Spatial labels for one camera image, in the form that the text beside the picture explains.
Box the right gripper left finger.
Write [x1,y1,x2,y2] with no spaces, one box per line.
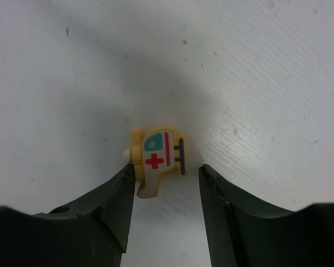
[0,165,135,266]

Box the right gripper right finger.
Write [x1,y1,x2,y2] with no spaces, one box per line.
[199,164,334,266]

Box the wooden helicopter toy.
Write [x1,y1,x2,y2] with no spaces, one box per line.
[122,126,187,199]

